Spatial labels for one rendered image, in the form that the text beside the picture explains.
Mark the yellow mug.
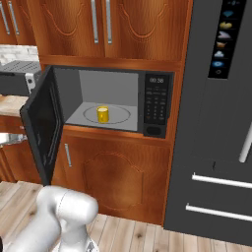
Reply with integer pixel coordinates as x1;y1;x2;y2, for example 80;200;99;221
95;104;110;125

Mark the black microwave oven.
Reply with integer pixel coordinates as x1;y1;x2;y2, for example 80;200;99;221
51;64;175;140

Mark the black microwave door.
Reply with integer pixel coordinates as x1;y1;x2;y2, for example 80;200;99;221
19;65;65;187

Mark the wooden counter cabinet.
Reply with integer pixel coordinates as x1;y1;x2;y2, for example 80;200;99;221
0;114;43;185

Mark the wooden cupboard door with oval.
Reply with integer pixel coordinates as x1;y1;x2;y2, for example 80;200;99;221
51;134;171;226

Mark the dark grey fridge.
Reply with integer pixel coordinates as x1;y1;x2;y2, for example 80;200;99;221
162;0;252;248

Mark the silver toaster oven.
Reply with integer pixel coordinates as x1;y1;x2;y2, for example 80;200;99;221
0;59;43;97

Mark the wooden cupboard run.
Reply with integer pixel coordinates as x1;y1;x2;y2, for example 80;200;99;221
0;0;37;46

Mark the short silver cupboard handle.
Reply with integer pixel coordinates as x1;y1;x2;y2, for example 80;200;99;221
63;143;73;168

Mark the silver fridge handle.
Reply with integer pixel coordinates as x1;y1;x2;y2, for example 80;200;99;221
185;203;252;223
238;121;252;164
191;172;252;190

